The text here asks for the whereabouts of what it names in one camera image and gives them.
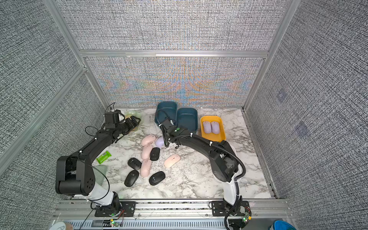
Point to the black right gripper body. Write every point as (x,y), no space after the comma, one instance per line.
(167,139)

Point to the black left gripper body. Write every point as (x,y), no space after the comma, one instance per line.
(127,126)

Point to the purple mouse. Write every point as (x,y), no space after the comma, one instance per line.
(207,128)
(215,127)
(160,143)

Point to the pink mouse top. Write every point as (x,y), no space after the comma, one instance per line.
(149,139)

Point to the peach pink mouse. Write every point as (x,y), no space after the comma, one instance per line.
(172,160)

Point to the teal storage box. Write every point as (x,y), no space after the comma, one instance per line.
(164,110)
(188,118)

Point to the yellow storage box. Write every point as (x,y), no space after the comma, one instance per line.
(213,137)

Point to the white storage box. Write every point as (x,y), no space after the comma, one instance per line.
(234,150)

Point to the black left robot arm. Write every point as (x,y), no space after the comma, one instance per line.
(75,173)

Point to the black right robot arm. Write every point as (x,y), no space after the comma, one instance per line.
(226,166)

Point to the green wavy plate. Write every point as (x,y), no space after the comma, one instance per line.
(134,114)

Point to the black mouse centre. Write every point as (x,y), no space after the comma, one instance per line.
(155,154)

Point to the black mouse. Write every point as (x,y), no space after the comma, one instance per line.
(131,178)
(157,178)
(155,154)
(134,163)

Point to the green packet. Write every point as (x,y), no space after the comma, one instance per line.
(103,157)

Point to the black mouse lower right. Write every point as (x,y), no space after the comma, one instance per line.
(157,178)

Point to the black mouse lower left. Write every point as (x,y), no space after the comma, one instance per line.
(131,178)

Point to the green cloth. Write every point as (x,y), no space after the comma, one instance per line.
(99,172)

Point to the white round object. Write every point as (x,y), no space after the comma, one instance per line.
(62,226)

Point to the blue round object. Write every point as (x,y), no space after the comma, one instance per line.
(281,225)

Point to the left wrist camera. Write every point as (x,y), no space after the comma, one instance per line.
(112,110)

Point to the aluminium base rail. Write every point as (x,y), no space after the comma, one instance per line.
(168,214)

